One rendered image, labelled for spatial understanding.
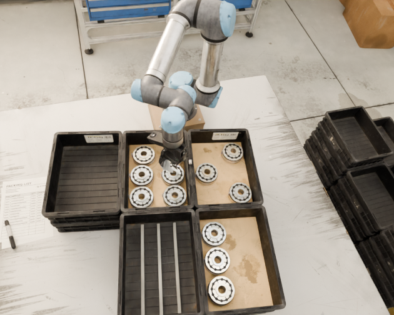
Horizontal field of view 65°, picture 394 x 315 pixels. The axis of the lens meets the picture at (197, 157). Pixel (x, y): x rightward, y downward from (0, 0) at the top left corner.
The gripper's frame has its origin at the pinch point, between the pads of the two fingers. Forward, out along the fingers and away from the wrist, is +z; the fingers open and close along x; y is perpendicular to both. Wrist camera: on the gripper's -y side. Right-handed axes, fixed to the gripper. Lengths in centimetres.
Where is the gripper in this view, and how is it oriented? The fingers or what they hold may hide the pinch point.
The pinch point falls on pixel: (168, 162)
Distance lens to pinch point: 130.4
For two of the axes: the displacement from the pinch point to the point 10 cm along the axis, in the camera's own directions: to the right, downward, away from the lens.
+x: 6.3, -6.6, 4.1
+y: 7.7, 5.8, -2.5
